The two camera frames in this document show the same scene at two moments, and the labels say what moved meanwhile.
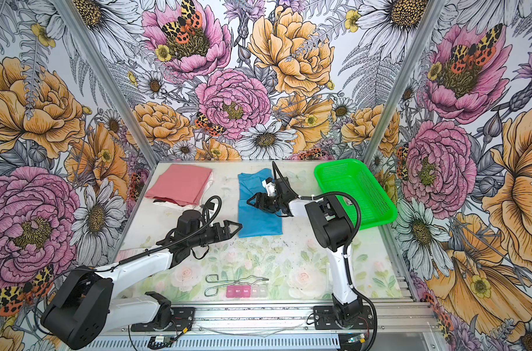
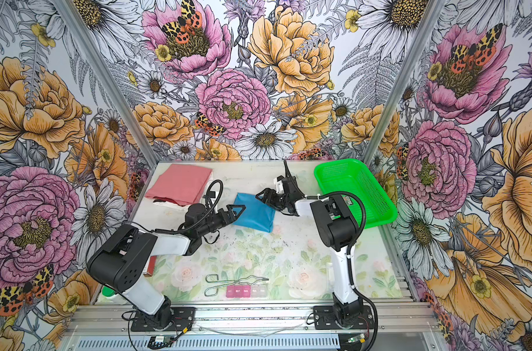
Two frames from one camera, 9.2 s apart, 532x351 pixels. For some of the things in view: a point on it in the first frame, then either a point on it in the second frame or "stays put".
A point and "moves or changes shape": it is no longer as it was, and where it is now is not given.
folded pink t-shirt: (180, 184) stays put
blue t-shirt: (253, 221) moves or changes shape
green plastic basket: (353, 178) stays put
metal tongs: (210, 291) stays put
